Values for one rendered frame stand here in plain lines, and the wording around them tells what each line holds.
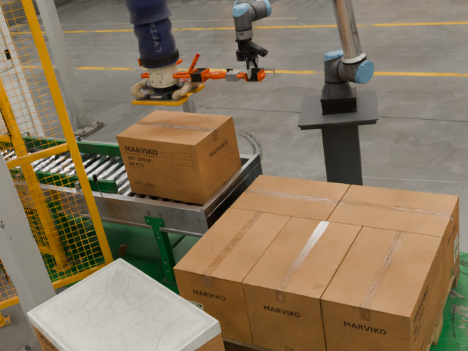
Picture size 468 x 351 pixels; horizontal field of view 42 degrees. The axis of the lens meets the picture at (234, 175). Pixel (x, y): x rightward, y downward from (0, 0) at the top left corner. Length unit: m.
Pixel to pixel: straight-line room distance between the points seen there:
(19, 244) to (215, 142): 1.21
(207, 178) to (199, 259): 0.59
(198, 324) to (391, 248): 1.31
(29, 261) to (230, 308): 1.13
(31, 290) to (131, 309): 1.45
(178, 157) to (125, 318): 1.58
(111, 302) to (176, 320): 0.28
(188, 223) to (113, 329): 1.57
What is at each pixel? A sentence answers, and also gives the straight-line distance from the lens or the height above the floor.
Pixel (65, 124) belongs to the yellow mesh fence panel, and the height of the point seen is 1.13.
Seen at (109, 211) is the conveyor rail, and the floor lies 0.49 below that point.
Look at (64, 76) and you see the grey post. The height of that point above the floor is 0.63.
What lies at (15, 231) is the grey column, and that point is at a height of 0.80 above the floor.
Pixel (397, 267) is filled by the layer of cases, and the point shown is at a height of 0.54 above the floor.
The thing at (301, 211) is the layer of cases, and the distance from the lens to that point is 3.41.
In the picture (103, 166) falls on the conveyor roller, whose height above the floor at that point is 0.55.
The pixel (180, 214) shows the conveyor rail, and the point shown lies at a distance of 3.59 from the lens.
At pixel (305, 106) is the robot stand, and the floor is 0.75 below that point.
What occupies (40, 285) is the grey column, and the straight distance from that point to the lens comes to 3.61.
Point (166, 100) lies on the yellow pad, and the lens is 3.56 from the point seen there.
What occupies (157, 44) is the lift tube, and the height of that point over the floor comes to 1.47.
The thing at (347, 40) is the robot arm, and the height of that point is 1.25.
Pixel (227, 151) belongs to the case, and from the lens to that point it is 3.70.
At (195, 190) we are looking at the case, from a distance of 3.60.
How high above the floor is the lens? 2.33
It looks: 27 degrees down
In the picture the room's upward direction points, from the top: 11 degrees counter-clockwise
